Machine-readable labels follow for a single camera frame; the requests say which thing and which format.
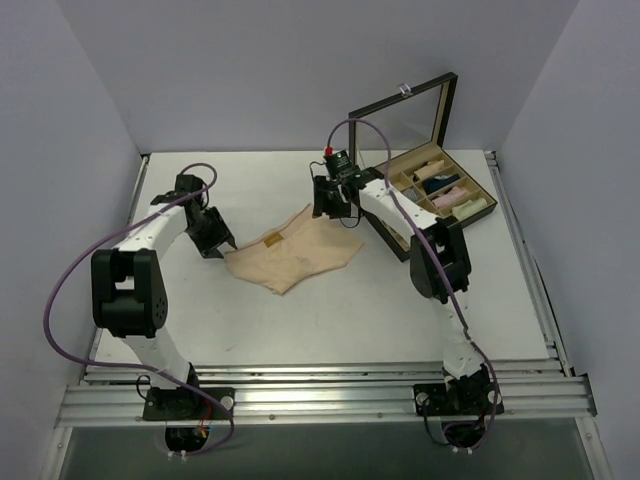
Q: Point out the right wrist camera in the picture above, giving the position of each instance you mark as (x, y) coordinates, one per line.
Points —
(338, 163)

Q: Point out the aluminium front rail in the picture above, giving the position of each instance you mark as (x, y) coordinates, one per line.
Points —
(330, 403)

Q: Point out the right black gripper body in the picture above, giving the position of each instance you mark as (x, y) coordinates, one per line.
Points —
(329, 198)

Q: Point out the navy rolled cloth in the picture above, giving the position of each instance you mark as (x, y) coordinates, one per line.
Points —
(437, 182)

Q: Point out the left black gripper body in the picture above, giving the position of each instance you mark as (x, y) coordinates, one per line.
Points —
(213, 235)

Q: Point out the beige underwear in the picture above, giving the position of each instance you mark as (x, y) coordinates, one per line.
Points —
(302, 247)

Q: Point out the black compartment storage box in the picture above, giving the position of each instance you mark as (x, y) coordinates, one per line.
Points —
(400, 133)

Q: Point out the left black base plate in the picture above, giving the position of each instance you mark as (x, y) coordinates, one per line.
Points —
(179, 405)

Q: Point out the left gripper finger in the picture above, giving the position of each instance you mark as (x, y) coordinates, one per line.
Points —
(212, 254)
(230, 242)

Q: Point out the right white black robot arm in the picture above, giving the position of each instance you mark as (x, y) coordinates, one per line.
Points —
(439, 263)

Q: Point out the right side aluminium rail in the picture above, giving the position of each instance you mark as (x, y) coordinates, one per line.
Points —
(535, 283)

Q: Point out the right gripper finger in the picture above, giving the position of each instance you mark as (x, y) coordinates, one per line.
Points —
(318, 206)
(339, 211)

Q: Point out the beige rolled cloth top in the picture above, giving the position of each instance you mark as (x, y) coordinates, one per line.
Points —
(428, 170)

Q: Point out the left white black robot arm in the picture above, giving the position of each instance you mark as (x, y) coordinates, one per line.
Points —
(129, 298)

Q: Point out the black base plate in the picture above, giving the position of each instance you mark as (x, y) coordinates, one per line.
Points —
(438, 399)
(179, 405)

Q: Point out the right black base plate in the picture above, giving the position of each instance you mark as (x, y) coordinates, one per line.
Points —
(438, 399)

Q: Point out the cream rolled cloth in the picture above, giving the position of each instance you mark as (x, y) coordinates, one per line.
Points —
(469, 208)

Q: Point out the grey striped rolled cloth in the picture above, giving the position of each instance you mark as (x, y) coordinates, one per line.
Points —
(411, 194)

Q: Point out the pink rolled cloth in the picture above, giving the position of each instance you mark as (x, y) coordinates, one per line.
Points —
(446, 199)

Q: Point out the aluminium rail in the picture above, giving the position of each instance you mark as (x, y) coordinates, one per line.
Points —
(535, 283)
(330, 403)

